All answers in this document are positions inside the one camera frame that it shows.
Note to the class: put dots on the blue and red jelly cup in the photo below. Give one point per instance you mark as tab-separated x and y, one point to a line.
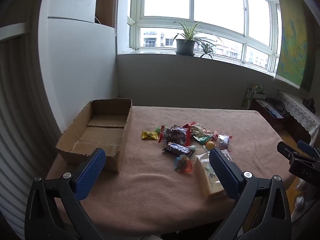
182	163

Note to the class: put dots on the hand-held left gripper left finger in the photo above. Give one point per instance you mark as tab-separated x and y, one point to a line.
92	173

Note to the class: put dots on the white lace cloth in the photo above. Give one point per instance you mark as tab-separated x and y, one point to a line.
300	112

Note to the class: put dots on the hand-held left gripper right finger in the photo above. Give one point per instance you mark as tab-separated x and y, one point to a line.
225	173

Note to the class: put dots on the yellow round candy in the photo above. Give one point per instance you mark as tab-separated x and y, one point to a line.
210	145

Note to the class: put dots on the potted spider plant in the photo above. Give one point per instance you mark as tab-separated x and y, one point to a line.
185	46

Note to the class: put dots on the white framed window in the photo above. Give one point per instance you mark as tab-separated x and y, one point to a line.
170	0

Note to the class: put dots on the red and white snack bag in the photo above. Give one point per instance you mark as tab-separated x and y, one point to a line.
200	131

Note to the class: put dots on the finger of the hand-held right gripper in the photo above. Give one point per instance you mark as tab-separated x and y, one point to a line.
287	151
308	148

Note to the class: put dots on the dark figurine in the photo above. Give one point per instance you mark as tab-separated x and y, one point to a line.
309	103

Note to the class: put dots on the white refrigerator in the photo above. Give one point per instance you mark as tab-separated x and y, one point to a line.
75	67

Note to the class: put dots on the clear red-edged candy packet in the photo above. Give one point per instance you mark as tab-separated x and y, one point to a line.
175	135

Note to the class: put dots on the dark wooden cabinet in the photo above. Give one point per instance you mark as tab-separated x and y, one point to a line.
270	120

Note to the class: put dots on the cardboard box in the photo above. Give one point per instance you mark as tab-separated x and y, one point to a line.
105	132

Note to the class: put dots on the wooden shelf unit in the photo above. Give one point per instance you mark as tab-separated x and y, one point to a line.
106	5

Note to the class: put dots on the yellow candy packet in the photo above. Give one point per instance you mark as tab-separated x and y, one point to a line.
149	135

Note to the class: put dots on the dark brown chocolate bar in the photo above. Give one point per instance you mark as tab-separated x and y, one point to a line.
178	148

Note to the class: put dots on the yellow green wall hanging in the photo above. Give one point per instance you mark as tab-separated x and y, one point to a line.
292	50

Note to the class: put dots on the clear cracker packet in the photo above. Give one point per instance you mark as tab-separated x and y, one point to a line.
205	176

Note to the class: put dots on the green candy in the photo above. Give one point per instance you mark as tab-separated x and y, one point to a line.
192	147
157	130

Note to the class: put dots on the small clear candy packet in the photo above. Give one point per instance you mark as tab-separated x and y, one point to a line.
223	141

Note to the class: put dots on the green printed bag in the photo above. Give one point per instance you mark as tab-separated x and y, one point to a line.
250	97

